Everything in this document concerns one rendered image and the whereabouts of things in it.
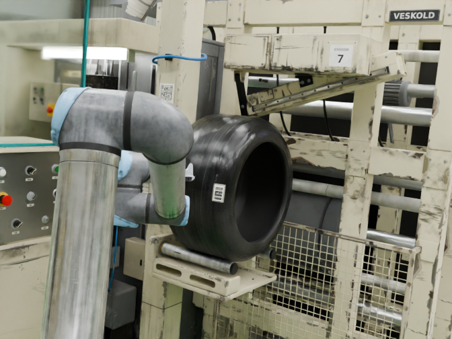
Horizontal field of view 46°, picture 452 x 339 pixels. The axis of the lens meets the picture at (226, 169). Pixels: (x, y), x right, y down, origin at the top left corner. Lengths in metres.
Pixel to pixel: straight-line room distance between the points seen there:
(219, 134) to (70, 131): 0.95
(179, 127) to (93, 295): 0.35
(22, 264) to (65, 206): 1.18
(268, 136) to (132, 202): 0.66
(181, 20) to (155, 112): 1.19
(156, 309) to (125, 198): 0.88
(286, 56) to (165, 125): 1.22
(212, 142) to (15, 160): 0.74
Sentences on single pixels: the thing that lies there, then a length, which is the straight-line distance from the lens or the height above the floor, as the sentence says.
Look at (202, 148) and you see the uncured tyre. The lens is 1.89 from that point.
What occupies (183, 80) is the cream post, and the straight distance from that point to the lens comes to 2.17.
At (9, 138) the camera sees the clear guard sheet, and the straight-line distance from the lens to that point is 2.08.
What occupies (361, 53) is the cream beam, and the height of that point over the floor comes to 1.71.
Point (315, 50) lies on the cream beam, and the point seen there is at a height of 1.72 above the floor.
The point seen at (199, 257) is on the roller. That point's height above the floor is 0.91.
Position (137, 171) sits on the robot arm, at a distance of 1.58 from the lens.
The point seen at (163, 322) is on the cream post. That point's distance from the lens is 2.35.
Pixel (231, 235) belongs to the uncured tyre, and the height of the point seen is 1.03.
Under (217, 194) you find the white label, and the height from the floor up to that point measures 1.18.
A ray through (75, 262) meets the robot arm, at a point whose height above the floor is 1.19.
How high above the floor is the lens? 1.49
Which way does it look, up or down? 7 degrees down
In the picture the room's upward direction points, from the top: 5 degrees clockwise
